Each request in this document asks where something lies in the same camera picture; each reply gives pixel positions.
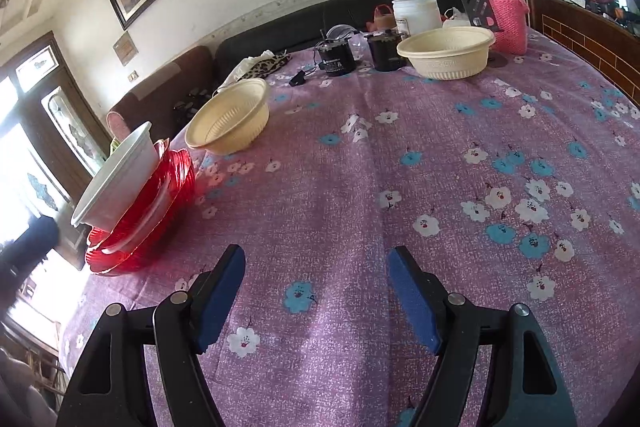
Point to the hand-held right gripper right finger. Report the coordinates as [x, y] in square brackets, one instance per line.
[415, 302]

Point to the purple floral tablecloth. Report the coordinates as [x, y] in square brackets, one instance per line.
[350, 167]

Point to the wall switch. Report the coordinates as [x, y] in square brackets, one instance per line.
[132, 76]

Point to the black jar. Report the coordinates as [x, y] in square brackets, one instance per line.
[335, 62]
[387, 54]

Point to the wooden panel cabinet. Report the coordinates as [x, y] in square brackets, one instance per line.
[575, 32]

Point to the brown glass-panel door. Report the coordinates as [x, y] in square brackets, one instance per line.
[35, 117]

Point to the black stand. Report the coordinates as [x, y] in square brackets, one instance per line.
[475, 2]

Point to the brown armchair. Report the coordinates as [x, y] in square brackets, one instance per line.
[165, 92]

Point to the white foam bowl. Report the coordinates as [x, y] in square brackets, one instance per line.
[125, 177]

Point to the small red glass plate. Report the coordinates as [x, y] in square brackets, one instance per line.
[120, 234]

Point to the white glove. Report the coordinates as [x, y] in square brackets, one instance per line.
[242, 66]

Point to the large red glass plate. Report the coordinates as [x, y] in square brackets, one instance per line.
[180, 179]

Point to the black sofa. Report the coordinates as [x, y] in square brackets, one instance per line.
[310, 22]

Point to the small black plug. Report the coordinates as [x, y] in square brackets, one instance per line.
[298, 78]

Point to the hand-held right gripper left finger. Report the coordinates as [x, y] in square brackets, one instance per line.
[220, 302]

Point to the white plastic container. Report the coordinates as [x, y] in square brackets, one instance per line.
[415, 14]

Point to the cream plastic bowl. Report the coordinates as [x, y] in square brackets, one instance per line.
[235, 127]
[445, 62]

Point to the leopard print cloth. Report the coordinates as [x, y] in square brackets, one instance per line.
[265, 66]

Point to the person's leg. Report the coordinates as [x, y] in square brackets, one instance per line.
[20, 392]

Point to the clear plastic bag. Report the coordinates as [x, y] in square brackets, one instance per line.
[357, 42]

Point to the wooden chair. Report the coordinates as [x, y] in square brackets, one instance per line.
[40, 357]

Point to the wall plaque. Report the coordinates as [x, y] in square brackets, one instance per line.
[125, 48]

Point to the pink knit-sleeved thermos bottle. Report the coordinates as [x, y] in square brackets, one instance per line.
[507, 17]

